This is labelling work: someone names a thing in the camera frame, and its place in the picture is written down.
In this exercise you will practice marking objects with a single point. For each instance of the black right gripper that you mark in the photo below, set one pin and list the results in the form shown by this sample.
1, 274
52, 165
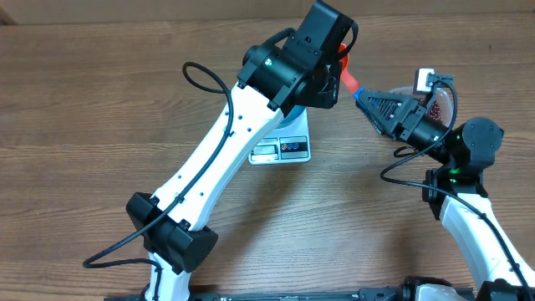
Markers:
413, 114

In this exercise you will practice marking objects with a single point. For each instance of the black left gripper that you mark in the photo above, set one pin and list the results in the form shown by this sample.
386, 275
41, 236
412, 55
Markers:
328, 98

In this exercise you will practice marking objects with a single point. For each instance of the orange scoop with blue handle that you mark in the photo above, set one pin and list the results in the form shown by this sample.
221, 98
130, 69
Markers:
350, 82

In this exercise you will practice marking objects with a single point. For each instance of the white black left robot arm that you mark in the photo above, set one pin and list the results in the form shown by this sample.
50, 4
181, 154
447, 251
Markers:
295, 67

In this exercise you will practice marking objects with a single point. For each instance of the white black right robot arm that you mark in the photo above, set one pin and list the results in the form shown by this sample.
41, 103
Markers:
455, 191

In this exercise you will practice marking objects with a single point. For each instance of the blue metal bowl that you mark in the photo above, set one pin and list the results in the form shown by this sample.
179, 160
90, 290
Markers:
294, 113

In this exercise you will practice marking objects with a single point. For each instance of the white digital kitchen scale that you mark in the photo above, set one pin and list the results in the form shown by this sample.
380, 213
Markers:
290, 144

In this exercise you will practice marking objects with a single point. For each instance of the red beans in container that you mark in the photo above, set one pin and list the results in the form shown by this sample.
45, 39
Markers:
434, 112

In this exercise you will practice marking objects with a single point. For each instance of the clear plastic container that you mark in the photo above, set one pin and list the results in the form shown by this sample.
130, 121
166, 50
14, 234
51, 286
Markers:
443, 97

